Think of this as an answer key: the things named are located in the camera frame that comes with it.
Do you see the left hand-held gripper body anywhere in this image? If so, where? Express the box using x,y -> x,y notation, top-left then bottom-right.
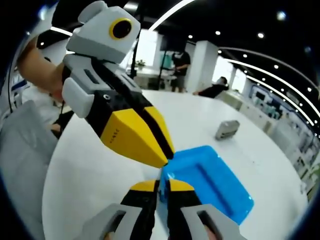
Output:
62,0 -> 142,94

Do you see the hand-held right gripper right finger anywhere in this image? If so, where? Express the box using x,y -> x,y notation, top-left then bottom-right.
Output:
165,178 -> 249,240

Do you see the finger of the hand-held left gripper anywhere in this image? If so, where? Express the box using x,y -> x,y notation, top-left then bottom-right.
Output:
61,77 -> 169,168
99,59 -> 175,160

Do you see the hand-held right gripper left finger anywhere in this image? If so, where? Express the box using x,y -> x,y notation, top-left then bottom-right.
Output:
82,179 -> 161,240

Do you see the blue plastic container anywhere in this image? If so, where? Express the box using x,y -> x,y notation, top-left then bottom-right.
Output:
161,145 -> 255,225

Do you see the person's left forearm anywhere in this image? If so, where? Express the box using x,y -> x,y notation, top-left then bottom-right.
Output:
16,38 -> 66,104

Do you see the black stand pole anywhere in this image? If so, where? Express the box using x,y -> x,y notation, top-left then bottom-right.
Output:
129,0 -> 146,79

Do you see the white round table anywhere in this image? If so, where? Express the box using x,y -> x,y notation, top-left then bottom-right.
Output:
41,89 -> 310,240

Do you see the black worn chest device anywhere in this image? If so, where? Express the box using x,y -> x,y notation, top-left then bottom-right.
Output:
35,29 -> 74,51

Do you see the small grey box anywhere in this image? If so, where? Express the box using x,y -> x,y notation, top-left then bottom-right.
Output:
215,119 -> 241,140

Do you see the person's body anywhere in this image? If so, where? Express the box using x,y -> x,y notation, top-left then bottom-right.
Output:
0,22 -> 79,141

